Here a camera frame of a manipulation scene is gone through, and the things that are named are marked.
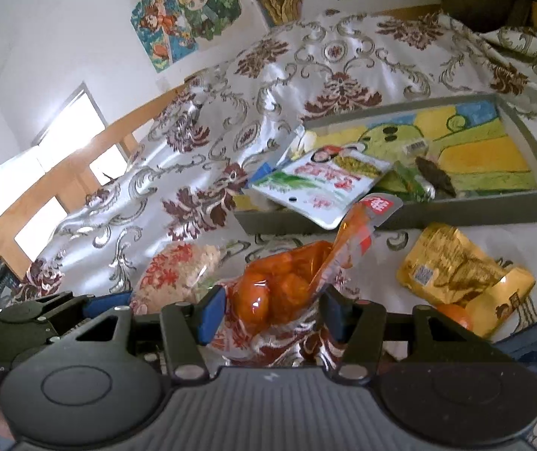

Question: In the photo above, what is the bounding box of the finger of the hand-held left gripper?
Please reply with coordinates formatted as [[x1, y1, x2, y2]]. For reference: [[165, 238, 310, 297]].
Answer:
[[3, 291, 134, 325]]

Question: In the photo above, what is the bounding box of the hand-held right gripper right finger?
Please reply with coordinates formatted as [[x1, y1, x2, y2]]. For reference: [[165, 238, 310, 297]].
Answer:
[[320, 286, 466, 382]]

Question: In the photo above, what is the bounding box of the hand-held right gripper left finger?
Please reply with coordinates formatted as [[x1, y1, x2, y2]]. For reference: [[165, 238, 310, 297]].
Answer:
[[78, 286, 227, 382]]

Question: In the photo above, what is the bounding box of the clear flower-print cracker packet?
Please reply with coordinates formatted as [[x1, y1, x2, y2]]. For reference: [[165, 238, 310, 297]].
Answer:
[[130, 243, 232, 315]]

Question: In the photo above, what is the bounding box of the orange snack bag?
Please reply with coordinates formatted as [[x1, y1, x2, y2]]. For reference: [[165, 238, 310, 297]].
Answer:
[[205, 194, 405, 367]]

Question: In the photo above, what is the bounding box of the tangerine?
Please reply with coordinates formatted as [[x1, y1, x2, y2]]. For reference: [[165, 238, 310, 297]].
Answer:
[[433, 303, 475, 334]]

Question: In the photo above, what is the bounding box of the golden snack packet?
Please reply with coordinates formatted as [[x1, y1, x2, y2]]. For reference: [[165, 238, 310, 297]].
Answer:
[[396, 223, 537, 339]]

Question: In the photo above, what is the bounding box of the white snack packet red label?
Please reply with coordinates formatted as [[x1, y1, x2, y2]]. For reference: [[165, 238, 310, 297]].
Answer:
[[249, 145, 394, 231]]

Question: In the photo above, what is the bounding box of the grey tray with painted picture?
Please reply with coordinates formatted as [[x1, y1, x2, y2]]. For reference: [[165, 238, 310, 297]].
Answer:
[[233, 93, 537, 236]]

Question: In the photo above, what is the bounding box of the green packet dark dried snack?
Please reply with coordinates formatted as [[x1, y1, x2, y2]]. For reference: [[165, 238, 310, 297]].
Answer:
[[381, 140, 458, 202]]

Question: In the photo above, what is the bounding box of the window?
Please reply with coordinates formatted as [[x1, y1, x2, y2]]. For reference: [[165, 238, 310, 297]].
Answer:
[[0, 82, 128, 264]]

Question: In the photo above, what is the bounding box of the floral printed blanket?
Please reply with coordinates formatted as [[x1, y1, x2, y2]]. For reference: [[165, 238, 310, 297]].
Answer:
[[15, 9, 537, 451]]

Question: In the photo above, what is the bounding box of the orange-haired girl poster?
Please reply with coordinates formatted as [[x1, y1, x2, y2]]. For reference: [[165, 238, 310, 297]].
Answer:
[[130, 0, 201, 73]]

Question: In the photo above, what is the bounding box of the blond child poster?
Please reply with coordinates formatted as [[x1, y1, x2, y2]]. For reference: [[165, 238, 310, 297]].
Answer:
[[170, 0, 243, 50]]

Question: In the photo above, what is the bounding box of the wooden bed side rail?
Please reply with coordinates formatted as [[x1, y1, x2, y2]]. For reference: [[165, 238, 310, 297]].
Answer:
[[0, 85, 189, 287]]

